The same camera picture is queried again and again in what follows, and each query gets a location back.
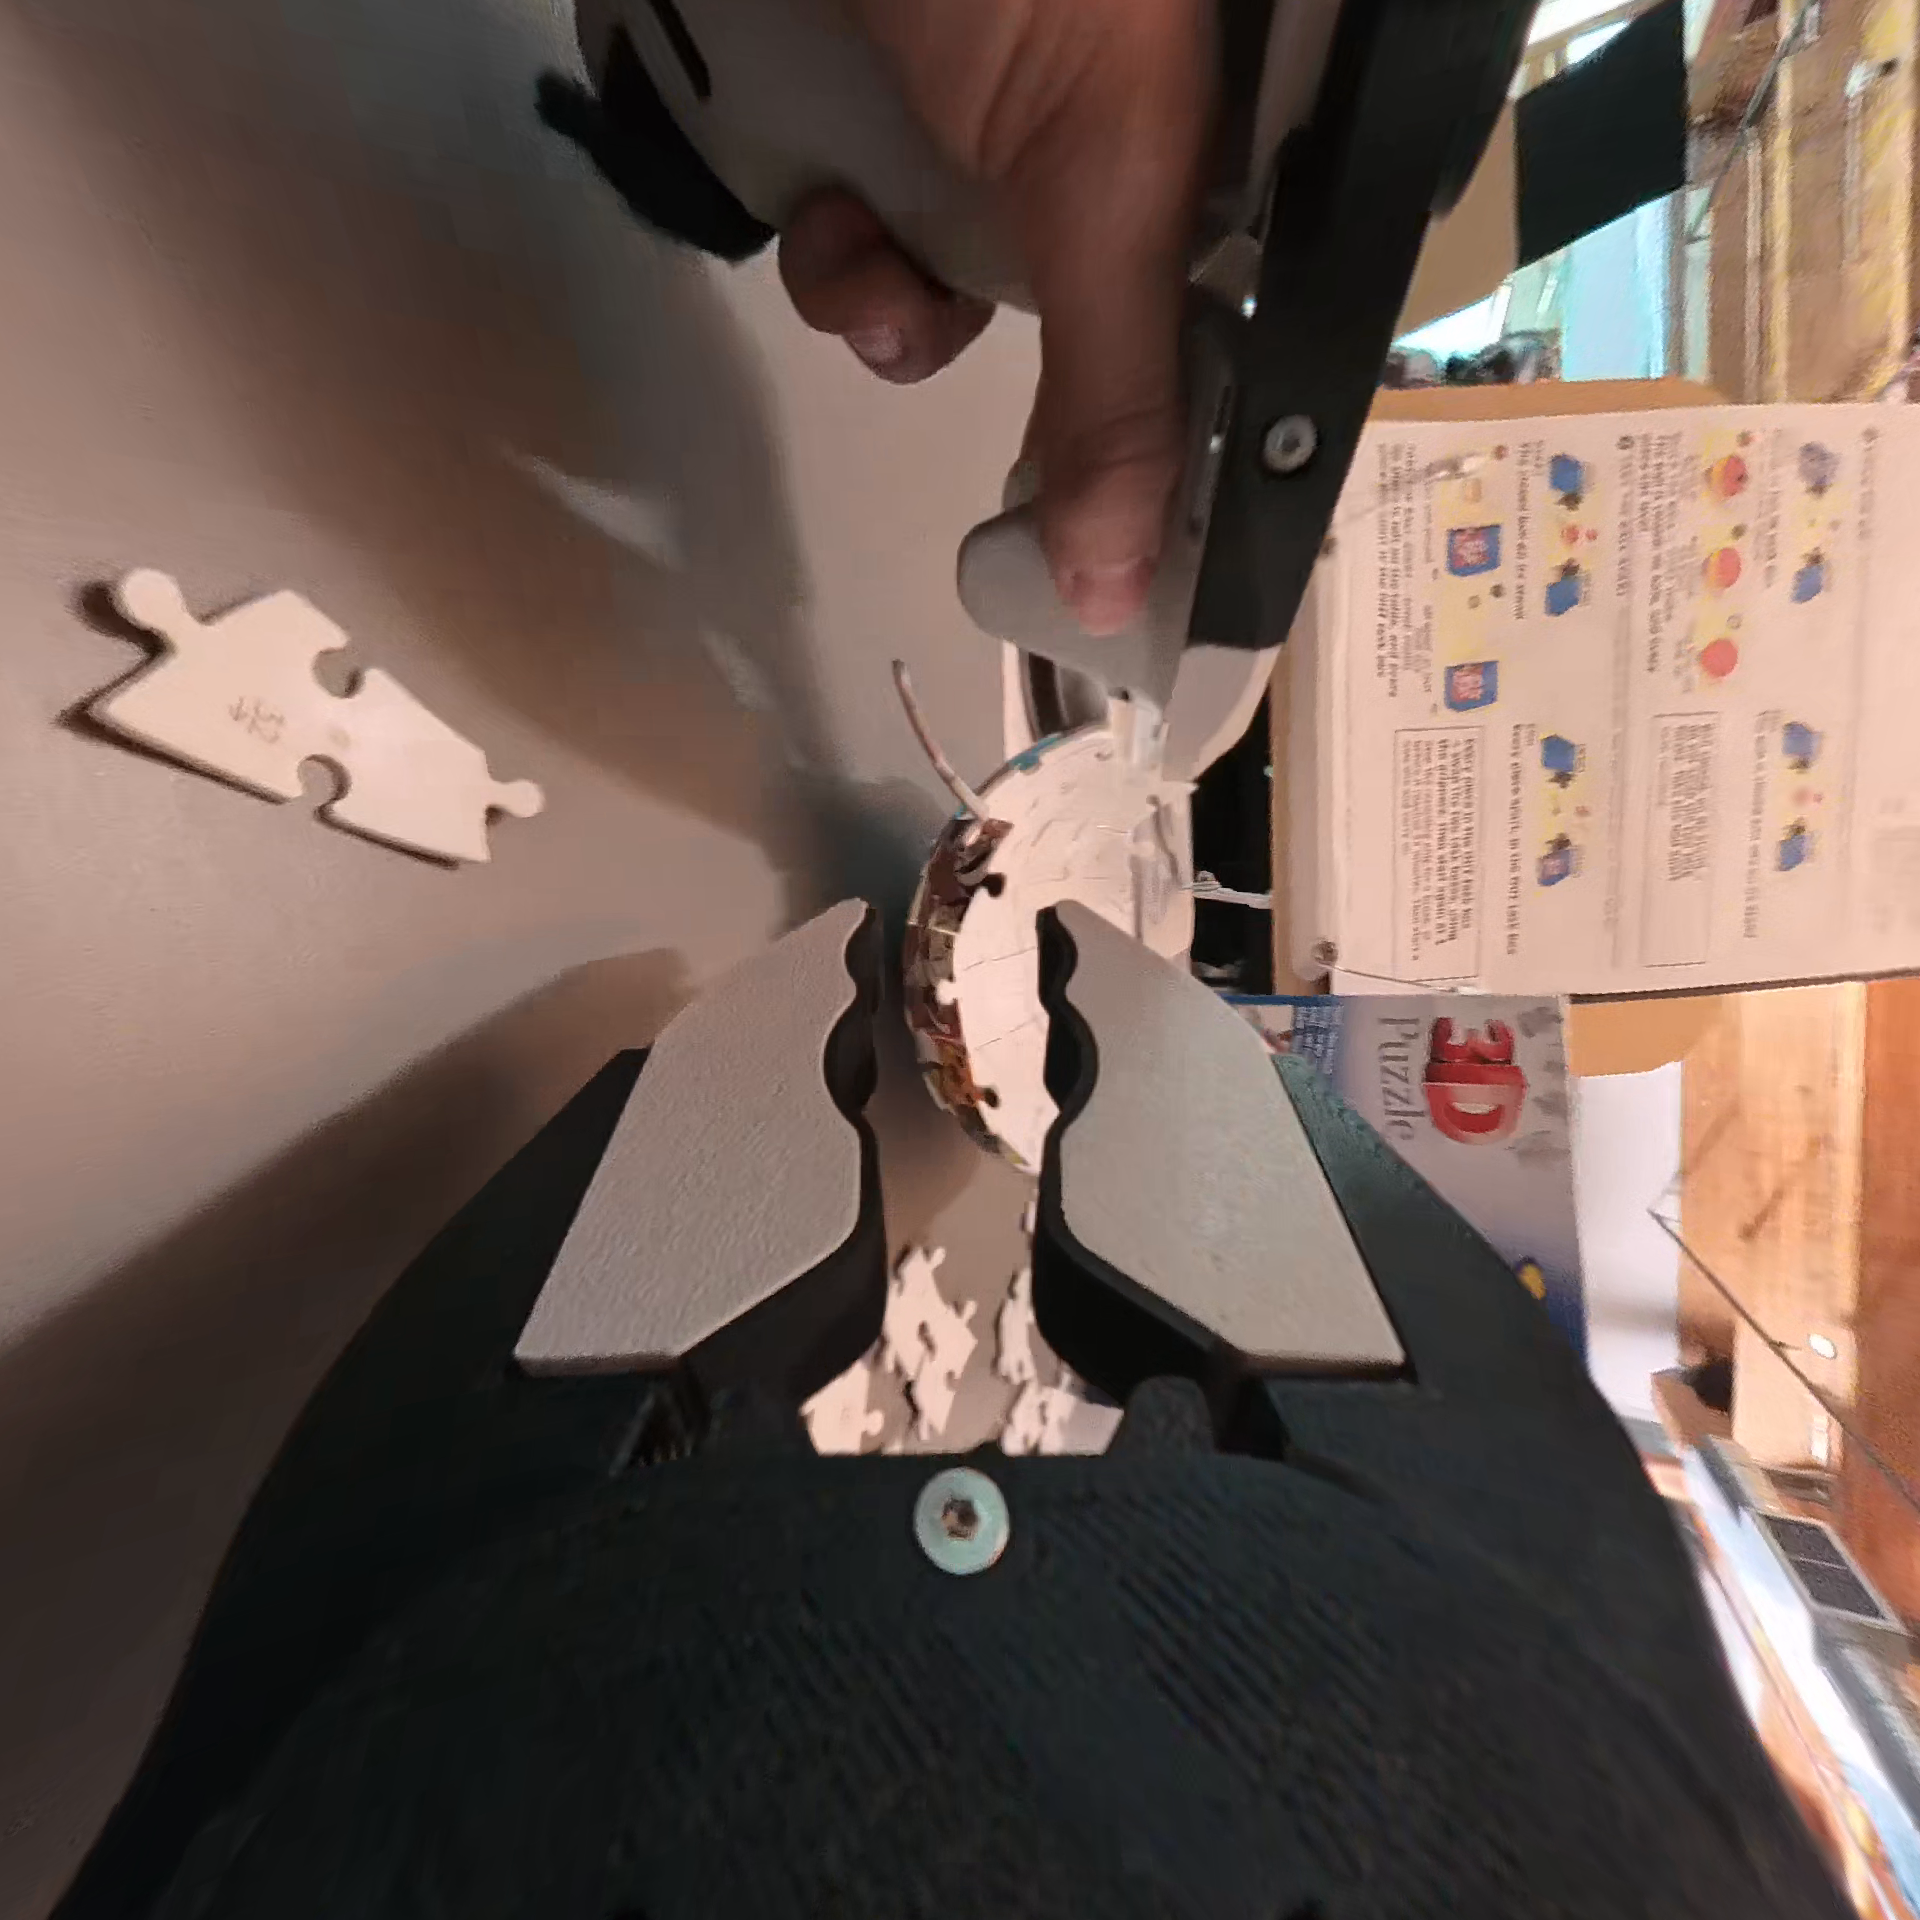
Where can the white machine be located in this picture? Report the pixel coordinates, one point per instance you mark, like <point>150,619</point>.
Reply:
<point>1304,840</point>

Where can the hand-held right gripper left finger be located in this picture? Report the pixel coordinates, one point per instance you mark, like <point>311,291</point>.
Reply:
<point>704,1184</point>

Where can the printed paper sheet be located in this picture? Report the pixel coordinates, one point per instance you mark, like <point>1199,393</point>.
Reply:
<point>1621,690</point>

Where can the black panel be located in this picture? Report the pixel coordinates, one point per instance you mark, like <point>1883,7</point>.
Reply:
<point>1599,134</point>

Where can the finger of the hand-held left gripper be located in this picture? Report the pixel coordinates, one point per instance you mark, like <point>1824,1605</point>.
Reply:
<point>1214,698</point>
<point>1021,600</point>

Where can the person's left hand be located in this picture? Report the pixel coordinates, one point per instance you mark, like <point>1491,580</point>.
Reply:
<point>1095,225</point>

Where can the pile of white puzzle pieces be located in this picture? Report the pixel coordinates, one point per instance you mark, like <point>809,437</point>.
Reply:
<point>922,1335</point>

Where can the half-built puzzle ball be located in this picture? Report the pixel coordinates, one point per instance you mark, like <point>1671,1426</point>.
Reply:
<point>1021,930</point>

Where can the colourful puzzle box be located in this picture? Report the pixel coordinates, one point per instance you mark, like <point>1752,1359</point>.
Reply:
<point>1440,1081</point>

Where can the joined white puzzle piece pair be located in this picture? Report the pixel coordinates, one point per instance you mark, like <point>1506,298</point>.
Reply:
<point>270,704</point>

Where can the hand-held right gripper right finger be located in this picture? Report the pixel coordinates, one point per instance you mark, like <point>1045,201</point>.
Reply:
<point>1214,1200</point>

